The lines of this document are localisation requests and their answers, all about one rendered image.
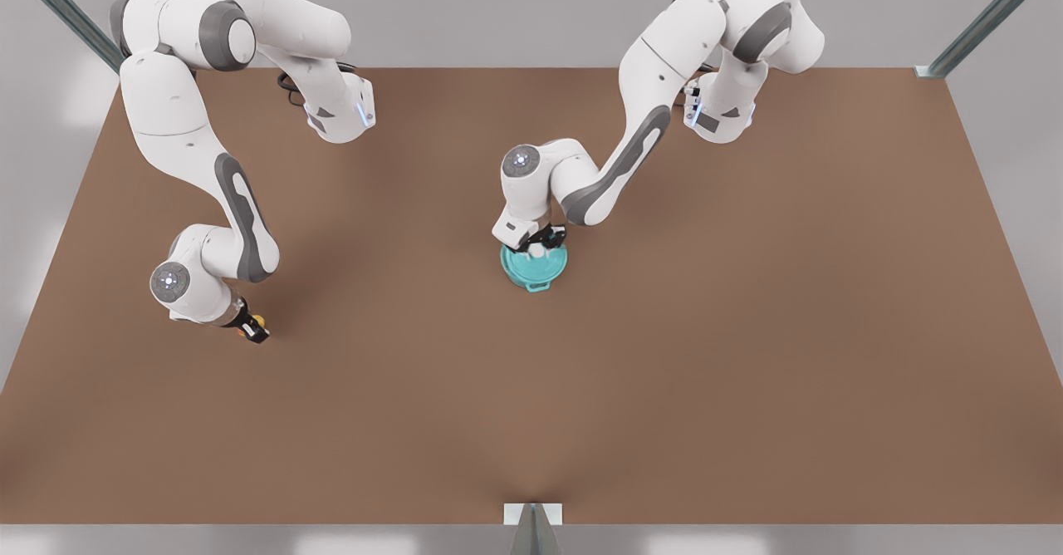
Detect teal pot lid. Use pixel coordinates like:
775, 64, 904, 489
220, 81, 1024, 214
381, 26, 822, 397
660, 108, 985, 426
502, 239, 569, 283

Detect teal pot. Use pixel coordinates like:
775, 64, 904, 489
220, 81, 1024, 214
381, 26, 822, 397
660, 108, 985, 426
501, 243, 570, 294

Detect silver frame post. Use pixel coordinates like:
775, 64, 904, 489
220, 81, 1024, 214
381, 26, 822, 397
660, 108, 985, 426
915, 0, 1063, 81
504, 503, 564, 555
4, 0, 125, 74

